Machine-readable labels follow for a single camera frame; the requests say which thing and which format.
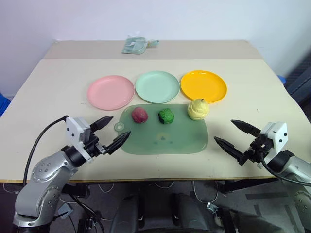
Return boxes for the blue plastic crate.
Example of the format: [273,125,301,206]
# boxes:
[0,93,12,117]

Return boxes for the yellow plate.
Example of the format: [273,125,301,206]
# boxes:
[180,69,228,104]

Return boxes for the green toy vegetable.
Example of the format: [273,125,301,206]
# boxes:
[158,108,175,125]

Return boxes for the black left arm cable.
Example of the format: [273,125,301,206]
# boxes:
[23,116,69,186]

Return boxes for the black table frame bar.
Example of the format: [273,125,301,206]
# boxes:
[218,179,278,194]

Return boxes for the white floor cable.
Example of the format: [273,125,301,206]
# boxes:
[155,181,175,189]
[192,180,220,204]
[97,182,115,193]

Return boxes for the red fruit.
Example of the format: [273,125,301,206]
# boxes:
[131,106,149,124]

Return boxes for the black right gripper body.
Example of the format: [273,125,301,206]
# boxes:
[242,134,275,166]

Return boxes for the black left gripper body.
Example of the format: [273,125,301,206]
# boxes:
[83,133,107,158]

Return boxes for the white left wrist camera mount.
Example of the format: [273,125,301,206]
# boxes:
[65,116,94,163]

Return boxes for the dark rounded shape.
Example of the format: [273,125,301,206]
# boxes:
[169,192,221,233]
[108,194,144,233]

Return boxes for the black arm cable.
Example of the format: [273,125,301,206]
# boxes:
[259,150,311,187]
[23,116,69,186]

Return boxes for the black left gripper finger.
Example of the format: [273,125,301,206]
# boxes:
[90,116,114,133]
[104,131,132,155]

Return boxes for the folded pale green cloth bag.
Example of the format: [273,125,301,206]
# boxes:
[121,35,160,55]

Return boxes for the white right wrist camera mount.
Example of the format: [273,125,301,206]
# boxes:
[259,121,289,150]

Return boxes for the small metal clamp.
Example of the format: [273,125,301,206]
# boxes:
[207,202,219,215]

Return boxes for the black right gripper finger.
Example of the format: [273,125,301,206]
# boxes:
[230,119,261,137]
[213,136,245,166]

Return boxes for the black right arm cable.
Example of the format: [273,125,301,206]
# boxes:
[259,150,311,187]

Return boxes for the pale green plate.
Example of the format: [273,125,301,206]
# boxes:
[135,70,181,104]

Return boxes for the pale yellow pear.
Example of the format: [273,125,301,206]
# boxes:
[187,98,210,121]

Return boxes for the translucent green cutting mat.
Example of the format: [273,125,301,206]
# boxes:
[114,103,210,155]

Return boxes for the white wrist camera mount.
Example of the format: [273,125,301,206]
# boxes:
[65,116,94,163]
[259,121,289,150]

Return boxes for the pink plate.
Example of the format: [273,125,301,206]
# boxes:
[87,75,136,111]

